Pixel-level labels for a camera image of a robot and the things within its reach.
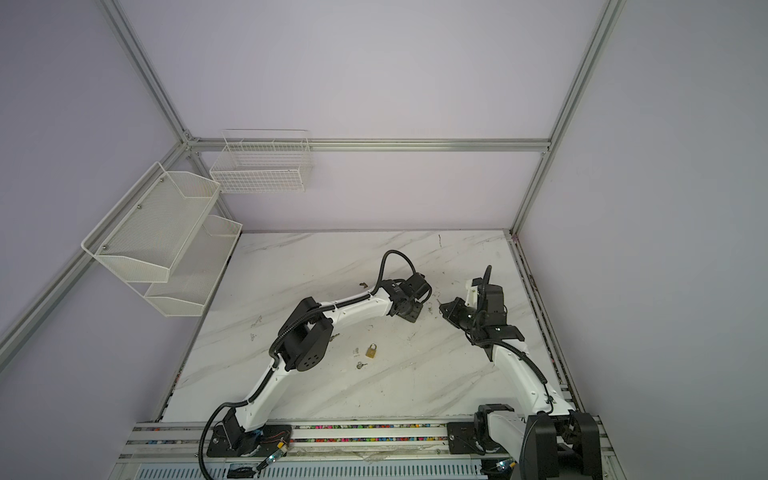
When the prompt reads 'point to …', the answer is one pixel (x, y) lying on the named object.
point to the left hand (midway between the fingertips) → (407, 309)
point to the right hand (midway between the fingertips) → (439, 305)
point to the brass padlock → (371, 351)
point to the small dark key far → (363, 284)
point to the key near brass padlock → (360, 365)
